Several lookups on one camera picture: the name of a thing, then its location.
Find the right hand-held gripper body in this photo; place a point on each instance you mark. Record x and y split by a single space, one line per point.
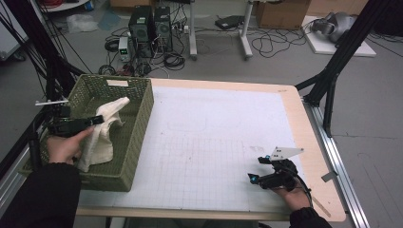
278 180

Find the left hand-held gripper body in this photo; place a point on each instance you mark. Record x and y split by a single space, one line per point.
68 125

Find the cream printed cloth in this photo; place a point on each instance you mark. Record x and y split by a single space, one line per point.
101 142

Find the green woven basket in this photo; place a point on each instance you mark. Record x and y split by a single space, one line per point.
133 126

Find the person's left hand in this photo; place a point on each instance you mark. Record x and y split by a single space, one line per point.
65 148

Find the person's right hand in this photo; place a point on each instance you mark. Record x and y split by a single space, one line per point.
296 198

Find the thin wooden strip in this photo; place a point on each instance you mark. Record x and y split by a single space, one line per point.
321 207

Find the grey tape piece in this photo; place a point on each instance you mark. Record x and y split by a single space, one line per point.
329 176

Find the white grid mat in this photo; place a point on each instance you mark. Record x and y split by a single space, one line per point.
206 120

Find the grey bench power supply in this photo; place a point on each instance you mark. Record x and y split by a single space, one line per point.
124 47

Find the clear plastic bag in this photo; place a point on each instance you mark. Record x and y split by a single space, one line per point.
81 22

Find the wide black computer tower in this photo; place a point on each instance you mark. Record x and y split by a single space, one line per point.
141 31

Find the teal floor sheet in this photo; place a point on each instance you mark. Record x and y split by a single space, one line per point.
109 20

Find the narrow black computer tower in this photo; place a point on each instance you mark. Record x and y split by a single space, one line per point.
163 28

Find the white desk leg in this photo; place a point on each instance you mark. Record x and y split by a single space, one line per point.
246 38
192 34

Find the white power strip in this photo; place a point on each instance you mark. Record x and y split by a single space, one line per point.
180 29

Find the white floor board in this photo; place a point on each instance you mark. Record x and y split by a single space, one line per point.
320 46

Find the black flat box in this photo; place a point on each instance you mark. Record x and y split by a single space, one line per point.
228 22

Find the brown cardboard box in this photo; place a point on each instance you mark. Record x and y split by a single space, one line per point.
282 14

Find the grey rounded device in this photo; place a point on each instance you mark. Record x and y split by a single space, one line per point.
335 27

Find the aluminium rail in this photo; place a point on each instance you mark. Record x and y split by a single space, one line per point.
335 158
9 182

